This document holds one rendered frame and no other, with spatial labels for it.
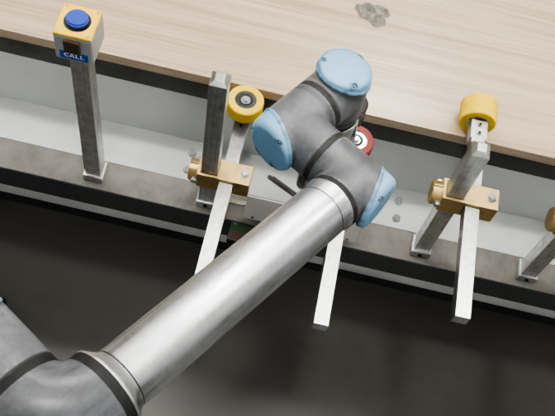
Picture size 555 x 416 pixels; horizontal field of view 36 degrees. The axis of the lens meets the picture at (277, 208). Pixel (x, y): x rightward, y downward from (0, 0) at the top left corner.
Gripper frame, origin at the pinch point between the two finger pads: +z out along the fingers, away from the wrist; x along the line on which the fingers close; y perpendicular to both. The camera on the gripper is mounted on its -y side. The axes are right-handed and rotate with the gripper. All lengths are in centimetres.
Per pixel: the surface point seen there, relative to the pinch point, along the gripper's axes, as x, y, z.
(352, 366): 2, 31, 99
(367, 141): 19.1, 13.1, 8.5
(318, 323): -22.3, 10.0, 13.3
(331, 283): -13.4, 11.2, 13.3
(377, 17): 54, 10, 8
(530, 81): 47, 48, 9
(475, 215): 3.8, 36.2, 3.2
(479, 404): 0, 70, 99
